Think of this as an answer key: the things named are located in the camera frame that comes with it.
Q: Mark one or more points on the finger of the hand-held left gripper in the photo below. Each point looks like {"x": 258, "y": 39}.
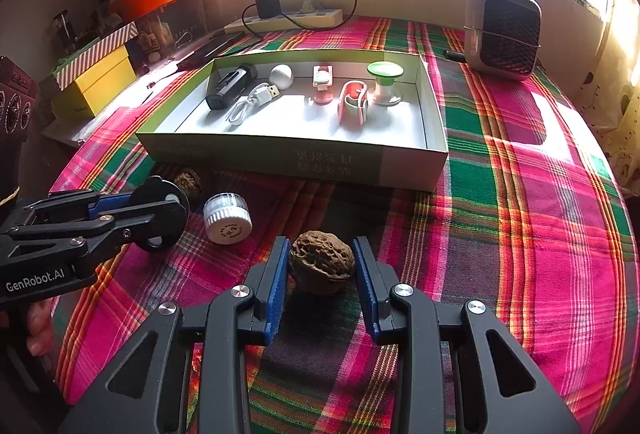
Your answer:
{"x": 112, "y": 201}
{"x": 100, "y": 226}

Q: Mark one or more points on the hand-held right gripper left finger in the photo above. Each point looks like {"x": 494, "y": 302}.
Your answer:
{"x": 279, "y": 284}

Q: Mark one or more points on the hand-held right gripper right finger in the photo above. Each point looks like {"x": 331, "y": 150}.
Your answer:
{"x": 364, "y": 284}

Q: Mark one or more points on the brown walnut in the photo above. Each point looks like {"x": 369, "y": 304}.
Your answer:
{"x": 189, "y": 181}
{"x": 322, "y": 256}

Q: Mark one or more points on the black disc with white dots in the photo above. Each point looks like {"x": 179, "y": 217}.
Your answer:
{"x": 170, "y": 214}

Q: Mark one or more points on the white ribbed round jar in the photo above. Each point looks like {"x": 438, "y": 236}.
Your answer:
{"x": 227, "y": 224}

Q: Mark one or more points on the green and white cardboard box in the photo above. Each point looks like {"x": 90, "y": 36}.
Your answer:
{"x": 280, "y": 159}

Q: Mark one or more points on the white egg-shaped object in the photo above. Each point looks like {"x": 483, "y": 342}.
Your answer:
{"x": 281, "y": 77}

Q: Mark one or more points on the pink and mint clip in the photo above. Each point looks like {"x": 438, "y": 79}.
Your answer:
{"x": 322, "y": 77}

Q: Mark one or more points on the person's left hand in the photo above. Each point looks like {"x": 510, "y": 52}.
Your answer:
{"x": 40, "y": 329}

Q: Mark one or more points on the yellow box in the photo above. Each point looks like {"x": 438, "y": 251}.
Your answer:
{"x": 100, "y": 79}

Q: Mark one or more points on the dark brown speaker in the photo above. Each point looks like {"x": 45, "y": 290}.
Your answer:
{"x": 15, "y": 104}

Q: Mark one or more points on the plaid blanket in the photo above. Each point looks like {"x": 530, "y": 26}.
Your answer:
{"x": 500, "y": 239}

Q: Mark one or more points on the black handheld device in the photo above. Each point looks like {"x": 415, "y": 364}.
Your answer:
{"x": 227, "y": 87}

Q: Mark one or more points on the glass jar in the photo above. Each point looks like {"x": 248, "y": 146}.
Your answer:
{"x": 63, "y": 32}

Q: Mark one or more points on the black flat case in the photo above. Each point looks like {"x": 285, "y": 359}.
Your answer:
{"x": 215, "y": 49}

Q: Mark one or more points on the clear glass display case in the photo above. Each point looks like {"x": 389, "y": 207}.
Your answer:
{"x": 170, "y": 27}

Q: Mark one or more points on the green and white knob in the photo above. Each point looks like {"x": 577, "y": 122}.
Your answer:
{"x": 385, "y": 68}

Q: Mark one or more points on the black charger adapter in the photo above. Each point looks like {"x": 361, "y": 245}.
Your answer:
{"x": 266, "y": 3}

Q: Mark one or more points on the cream power strip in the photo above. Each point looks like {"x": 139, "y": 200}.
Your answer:
{"x": 310, "y": 19}

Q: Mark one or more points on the white plug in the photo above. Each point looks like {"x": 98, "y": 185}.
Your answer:
{"x": 308, "y": 6}

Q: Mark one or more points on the beige space heater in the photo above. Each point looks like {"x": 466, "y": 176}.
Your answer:
{"x": 510, "y": 34}

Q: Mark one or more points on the cream patterned curtain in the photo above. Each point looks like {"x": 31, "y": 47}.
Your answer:
{"x": 620, "y": 114}

